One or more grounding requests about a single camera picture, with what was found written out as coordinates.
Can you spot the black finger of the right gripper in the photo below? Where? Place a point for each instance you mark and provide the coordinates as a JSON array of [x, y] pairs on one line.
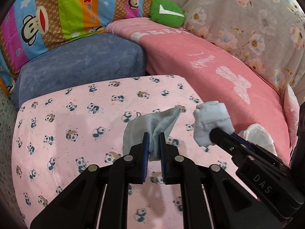
[[234, 145]]

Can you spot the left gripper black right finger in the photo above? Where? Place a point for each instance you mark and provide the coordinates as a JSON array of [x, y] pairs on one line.
[[180, 170]]

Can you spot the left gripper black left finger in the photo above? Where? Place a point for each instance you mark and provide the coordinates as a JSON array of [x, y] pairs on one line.
[[129, 169]]

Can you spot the light blue sock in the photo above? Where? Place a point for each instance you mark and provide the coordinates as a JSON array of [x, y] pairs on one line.
[[207, 116]]

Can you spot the grey light sock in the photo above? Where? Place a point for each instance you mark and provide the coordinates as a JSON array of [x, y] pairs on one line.
[[153, 124]]

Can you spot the pink towel blanket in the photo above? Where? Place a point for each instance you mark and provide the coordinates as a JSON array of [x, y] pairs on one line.
[[216, 75]]

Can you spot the pink panda print sheet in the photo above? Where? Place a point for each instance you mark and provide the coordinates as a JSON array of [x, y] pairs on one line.
[[58, 135]]

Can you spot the blue velvet cushion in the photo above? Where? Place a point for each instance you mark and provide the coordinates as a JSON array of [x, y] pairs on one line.
[[96, 58]]

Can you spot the speckled white bedsheet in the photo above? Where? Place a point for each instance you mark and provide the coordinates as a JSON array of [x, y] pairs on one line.
[[10, 212]]

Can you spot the floral grey blanket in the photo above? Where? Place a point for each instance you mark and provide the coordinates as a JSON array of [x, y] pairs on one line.
[[267, 35]]

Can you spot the green plush pillow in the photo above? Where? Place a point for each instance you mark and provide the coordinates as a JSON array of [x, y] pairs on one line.
[[167, 13]]

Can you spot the colourful monkey print quilt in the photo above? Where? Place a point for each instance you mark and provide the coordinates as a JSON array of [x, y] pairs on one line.
[[29, 28]]

